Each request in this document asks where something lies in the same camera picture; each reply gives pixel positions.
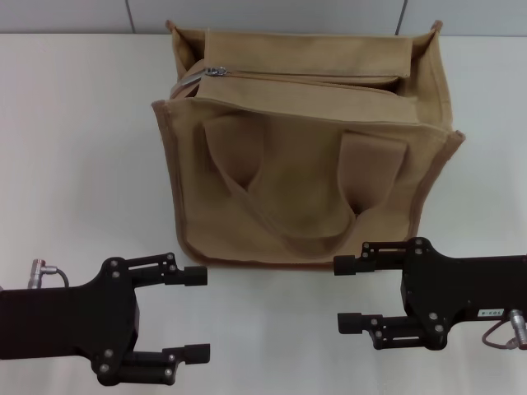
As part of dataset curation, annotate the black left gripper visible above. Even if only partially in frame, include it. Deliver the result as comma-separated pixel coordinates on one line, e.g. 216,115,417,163
0,257,144,388

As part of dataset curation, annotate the silver metal zipper pull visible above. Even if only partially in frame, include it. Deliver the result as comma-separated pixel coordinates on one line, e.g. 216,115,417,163
177,64,228,99

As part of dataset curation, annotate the left gripper cable with plugs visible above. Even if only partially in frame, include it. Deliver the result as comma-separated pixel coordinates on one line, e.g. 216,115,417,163
26,258,74,290

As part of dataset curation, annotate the khaki canvas food bag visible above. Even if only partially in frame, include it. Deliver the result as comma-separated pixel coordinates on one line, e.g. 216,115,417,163
151,19,465,272

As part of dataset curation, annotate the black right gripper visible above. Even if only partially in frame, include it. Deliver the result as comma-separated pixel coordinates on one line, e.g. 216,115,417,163
333,236,527,363

